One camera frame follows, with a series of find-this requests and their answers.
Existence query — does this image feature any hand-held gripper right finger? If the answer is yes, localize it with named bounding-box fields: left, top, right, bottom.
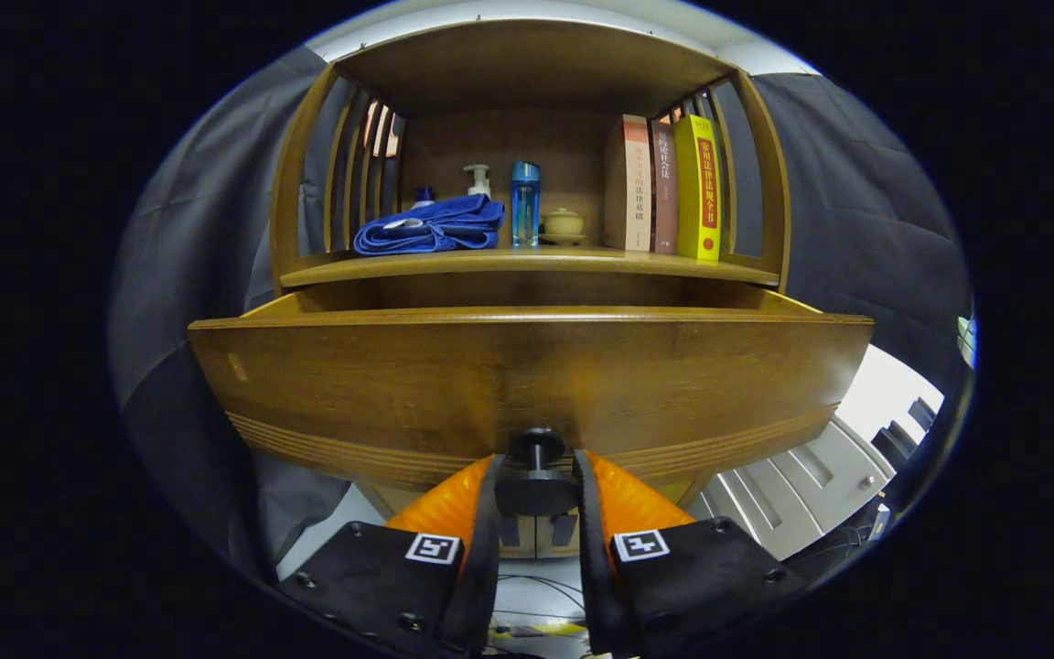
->
left=573, top=448, right=807, bottom=659

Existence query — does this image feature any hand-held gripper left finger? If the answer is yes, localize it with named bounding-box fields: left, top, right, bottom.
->
left=275, top=451, right=508, bottom=659

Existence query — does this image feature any black drawer knob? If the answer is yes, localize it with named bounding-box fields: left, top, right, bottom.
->
left=494, top=427, right=583, bottom=518

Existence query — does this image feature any wooden drawer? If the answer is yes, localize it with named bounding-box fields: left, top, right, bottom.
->
left=187, top=286, right=876, bottom=491

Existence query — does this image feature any wooden countertop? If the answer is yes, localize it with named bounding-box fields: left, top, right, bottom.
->
left=280, top=245, right=782, bottom=289

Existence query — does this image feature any wooden cabinet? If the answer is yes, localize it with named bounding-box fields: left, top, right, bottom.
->
left=269, top=18, right=791, bottom=559

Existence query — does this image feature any blue folded towel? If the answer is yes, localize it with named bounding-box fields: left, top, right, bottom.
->
left=352, top=193, right=506, bottom=256

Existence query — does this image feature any beige lidded teacup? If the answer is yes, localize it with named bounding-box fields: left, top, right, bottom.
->
left=540, top=208, right=588, bottom=246

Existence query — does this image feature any blue glass bottle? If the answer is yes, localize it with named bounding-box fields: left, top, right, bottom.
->
left=511, top=161, right=542, bottom=249

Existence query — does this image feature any brown book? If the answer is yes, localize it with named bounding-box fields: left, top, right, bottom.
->
left=651, top=124, right=680, bottom=255

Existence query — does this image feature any beige book orange label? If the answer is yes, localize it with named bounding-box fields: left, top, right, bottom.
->
left=604, top=114, right=653, bottom=254

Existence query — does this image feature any yellow book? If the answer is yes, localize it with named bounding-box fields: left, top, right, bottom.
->
left=673, top=113, right=723, bottom=262

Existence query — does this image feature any black backdrop cloth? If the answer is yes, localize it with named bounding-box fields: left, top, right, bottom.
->
left=109, top=46, right=974, bottom=587

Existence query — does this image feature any black floor cable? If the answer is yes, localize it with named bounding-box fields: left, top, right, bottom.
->
left=490, top=572, right=587, bottom=659

